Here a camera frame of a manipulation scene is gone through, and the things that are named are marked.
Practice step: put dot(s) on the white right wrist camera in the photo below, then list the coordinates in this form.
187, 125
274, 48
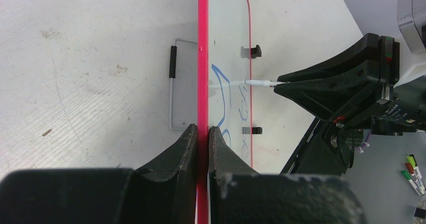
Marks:
411, 23

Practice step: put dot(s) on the pink framed whiteboard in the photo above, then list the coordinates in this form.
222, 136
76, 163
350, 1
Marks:
223, 98

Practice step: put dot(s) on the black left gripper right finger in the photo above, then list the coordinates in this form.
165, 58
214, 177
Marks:
239, 194

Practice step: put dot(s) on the wire whiteboard stand handle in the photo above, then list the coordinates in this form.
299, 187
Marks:
183, 84

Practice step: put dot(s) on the white marker pen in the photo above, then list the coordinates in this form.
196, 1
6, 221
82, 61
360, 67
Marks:
265, 83

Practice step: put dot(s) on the red marker pen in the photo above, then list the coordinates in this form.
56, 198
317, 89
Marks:
414, 178

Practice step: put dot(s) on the yellow green marker pen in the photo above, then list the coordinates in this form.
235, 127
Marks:
412, 162

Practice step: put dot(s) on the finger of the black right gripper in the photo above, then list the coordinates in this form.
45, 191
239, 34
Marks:
367, 48
333, 97

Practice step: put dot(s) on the black whiteboard foot clip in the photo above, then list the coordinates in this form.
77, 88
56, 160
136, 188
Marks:
251, 53
252, 130

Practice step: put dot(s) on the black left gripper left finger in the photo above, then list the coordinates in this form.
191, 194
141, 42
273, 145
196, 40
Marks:
161, 191

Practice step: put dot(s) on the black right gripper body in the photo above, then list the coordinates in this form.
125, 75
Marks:
371, 99

